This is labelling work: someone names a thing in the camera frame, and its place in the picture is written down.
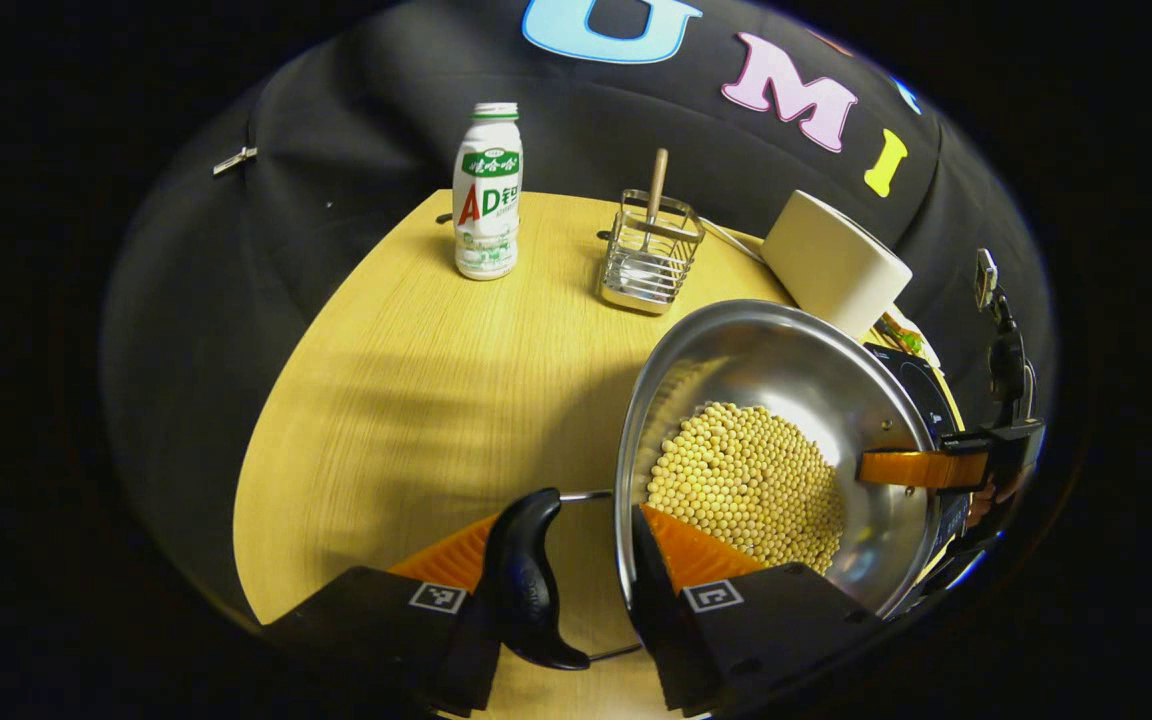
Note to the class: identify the black induction cooktop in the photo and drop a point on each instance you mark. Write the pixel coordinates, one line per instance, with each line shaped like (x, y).
(921, 385)

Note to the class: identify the white toaster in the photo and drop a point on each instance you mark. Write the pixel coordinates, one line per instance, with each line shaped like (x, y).
(831, 260)

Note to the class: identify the white milk drink bottle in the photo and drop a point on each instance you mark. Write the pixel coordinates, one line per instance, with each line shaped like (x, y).
(486, 200)

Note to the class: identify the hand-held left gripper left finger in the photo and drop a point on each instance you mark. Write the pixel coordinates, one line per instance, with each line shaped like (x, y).
(366, 620)

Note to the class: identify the stainless steel pot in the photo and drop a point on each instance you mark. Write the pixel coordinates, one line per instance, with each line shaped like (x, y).
(786, 350)

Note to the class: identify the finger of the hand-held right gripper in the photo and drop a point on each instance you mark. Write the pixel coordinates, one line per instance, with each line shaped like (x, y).
(921, 470)

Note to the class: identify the sandwich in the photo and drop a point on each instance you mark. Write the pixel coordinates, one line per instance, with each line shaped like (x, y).
(901, 335)

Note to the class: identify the metal clip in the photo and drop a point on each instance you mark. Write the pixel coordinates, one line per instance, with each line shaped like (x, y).
(234, 160)

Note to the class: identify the pile of yellow soybeans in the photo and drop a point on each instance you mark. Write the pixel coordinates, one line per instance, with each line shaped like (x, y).
(746, 480)

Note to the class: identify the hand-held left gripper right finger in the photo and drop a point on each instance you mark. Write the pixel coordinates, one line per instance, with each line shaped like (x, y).
(651, 600)

